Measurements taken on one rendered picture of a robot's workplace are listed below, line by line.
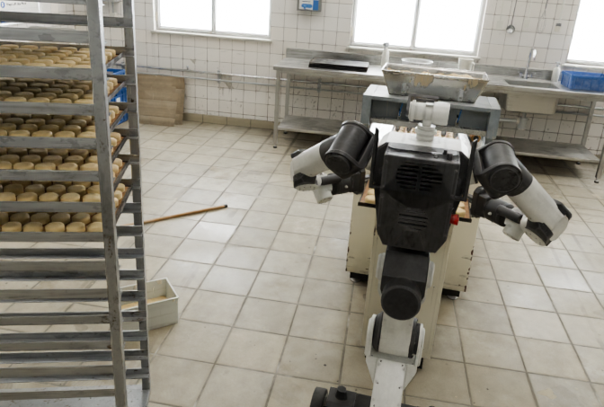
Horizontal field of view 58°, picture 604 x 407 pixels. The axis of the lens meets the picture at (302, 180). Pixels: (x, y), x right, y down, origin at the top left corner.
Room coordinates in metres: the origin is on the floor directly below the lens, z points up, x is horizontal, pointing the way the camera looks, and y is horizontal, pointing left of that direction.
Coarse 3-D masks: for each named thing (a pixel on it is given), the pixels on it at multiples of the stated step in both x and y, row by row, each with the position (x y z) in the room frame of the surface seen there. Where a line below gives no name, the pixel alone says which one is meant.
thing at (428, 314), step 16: (448, 240) 2.16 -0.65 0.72; (432, 256) 2.17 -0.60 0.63; (448, 256) 2.17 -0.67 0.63; (368, 288) 2.23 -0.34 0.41; (432, 288) 2.16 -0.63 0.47; (368, 304) 2.23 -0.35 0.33; (432, 304) 2.16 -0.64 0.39; (368, 320) 2.22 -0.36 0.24; (432, 320) 2.16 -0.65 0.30; (432, 336) 2.16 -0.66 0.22
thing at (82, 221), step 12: (120, 192) 1.65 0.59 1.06; (0, 216) 1.42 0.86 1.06; (12, 216) 1.42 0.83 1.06; (24, 216) 1.43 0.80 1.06; (36, 216) 1.43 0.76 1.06; (48, 216) 1.44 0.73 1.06; (60, 216) 1.44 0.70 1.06; (72, 216) 1.49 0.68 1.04; (84, 216) 1.45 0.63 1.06; (96, 216) 1.46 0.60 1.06; (0, 228) 1.38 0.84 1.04; (12, 228) 1.35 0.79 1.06; (24, 228) 1.35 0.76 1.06; (36, 228) 1.36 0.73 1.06; (48, 228) 1.36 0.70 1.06; (60, 228) 1.37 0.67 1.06; (72, 228) 1.37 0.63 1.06; (84, 228) 1.39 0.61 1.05; (96, 228) 1.38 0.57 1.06
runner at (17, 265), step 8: (0, 264) 1.31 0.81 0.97; (8, 264) 1.31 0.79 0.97; (16, 264) 1.31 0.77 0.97; (24, 264) 1.32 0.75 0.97; (32, 264) 1.32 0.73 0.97; (40, 264) 1.32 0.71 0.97; (48, 264) 1.33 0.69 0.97; (56, 264) 1.33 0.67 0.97; (64, 264) 1.33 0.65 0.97; (72, 264) 1.34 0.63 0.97; (80, 264) 1.34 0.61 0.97; (88, 264) 1.34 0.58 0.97; (96, 264) 1.34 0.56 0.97; (104, 264) 1.35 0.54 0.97
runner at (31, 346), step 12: (0, 348) 1.30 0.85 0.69; (12, 348) 1.31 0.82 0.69; (24, 348) 1.31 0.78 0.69; (36, 348) 1.32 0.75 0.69; (48, 348) 1.32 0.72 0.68; (60, 348) 1.33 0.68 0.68; (72, 348) 1.33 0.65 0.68; (84, 348) 1.34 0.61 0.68; (96, 348) 1.34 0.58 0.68; (108, 348) 1.35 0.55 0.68
